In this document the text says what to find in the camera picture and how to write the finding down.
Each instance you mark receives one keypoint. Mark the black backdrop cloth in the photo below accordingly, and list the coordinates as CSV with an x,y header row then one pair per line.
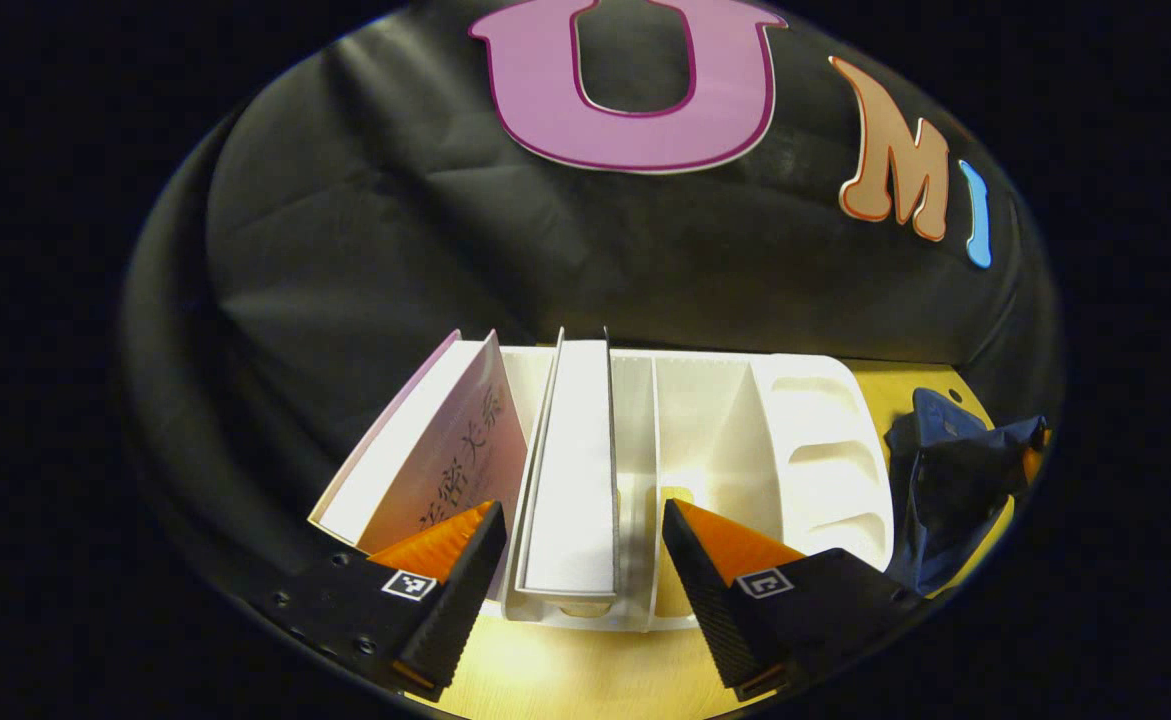
x,y
345,250

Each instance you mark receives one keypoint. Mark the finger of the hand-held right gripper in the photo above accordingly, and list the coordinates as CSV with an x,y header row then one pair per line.
x,y
1032,462

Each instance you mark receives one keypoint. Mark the pink covered book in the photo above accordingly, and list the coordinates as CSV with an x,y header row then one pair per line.
x,y
415,450

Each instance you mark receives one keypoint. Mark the blue schoolbag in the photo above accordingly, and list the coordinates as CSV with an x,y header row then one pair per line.
x,y
945,490

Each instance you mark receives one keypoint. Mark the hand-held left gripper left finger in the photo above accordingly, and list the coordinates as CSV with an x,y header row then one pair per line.
x,y
445,620

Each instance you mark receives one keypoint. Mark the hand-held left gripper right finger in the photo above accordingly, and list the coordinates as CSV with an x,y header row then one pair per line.
x,y
715,620

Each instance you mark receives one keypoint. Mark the white plastic bookshelf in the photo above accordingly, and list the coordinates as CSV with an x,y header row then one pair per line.
x,y
705,440

